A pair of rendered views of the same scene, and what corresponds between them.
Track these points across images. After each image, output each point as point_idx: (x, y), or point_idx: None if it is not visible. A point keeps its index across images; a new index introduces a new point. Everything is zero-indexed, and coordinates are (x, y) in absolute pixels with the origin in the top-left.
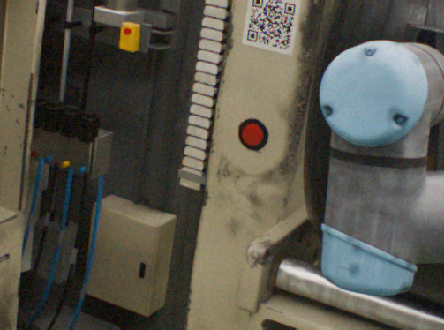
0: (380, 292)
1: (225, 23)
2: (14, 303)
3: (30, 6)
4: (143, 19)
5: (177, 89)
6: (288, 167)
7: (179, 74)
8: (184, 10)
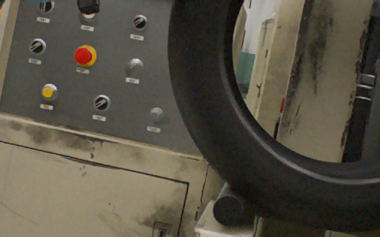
0: None
1: None
2: (191, 222)
3: None
4: (358, 79)
5: (378, 137)
6: (281, 123)
7: None
8: None
